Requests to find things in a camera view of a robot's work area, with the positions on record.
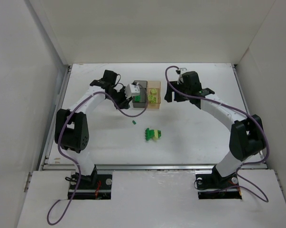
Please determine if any orange transparent container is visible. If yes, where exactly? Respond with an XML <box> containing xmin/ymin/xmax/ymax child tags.
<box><xmin>147</xmin><ymin>81</ymin><xmax>161</xmax><ymax>109</ymax></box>

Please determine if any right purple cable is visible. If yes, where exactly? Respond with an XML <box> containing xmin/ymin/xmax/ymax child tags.
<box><xmin>165</xmin><ymin>65</ymin><xmax>269</xmax><ymax>202</ymax></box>

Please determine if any lime lego hollow brick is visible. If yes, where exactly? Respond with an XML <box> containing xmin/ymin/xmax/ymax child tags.
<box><xmin>149</xmin><ymin>96</ymin><xmax>157</xmax><ymax>104</ymax></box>

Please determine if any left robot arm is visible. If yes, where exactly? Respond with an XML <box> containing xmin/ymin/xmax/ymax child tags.
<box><xmin>55</xmin><ymin>70</ymin><xmax>140</xmax><ymax>181</ymax></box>

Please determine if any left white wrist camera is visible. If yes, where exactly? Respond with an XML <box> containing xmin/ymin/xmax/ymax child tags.
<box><xmin>125</xmin><ymin>82</ymin><xmax>140</xmax><ymax>99</ymax></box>

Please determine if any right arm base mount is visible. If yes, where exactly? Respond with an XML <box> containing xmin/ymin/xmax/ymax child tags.
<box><xmin>194</xmin><ymin>173</ymin><xmax>242</xmax><ymax>200</ymax></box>

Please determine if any aluminium rail front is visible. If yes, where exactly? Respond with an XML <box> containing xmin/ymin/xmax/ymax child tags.
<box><xmin>42</xmin><ymin>163</ymin><xmax>268</xmax><ymax>171</ymax></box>

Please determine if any dark green studded lego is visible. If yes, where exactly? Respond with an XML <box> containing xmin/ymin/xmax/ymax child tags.
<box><xmin>145</xmin><ymin>128</ymin><xmax>154</xmax><ymax>141</ymax></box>

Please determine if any dark green lego plate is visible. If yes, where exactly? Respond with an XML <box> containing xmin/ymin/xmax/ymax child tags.
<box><xmin>133</xmin><ymin>95</ymin><xmax>140</xmax><ymax>103</ymax></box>

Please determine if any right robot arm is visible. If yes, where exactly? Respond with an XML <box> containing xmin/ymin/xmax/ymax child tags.
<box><xmin>165</xmin><ymin>66</ymin><xmax>268</xmax><ymax>181</ymax></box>

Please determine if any grey transparent container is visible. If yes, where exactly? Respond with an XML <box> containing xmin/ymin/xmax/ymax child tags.
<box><xmin>132</xmin><ymin>80</ymin><xmax>148</xmax><ymax>108</ymax></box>

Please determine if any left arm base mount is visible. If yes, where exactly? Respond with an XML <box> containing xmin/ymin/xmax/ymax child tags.
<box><xmin>73</xmin><ymin>171</ymin><xmax>112</xmax><ymax>200</ymax></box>

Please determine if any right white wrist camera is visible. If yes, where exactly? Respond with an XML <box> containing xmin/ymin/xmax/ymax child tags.
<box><xmin>176</xmin><ymin>67</ymin><xmax>187</xmax><ymax>85</ymax></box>

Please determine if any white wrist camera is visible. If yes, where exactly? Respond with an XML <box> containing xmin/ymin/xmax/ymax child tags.
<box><xmin>125</xmin><ymin>82</ymin><xmax>140</xmax><ymax>99</ymax></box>
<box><xmin>176</xmin><ymin>67</ymin><xmax>187</xmax><ymax>85</ymax></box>

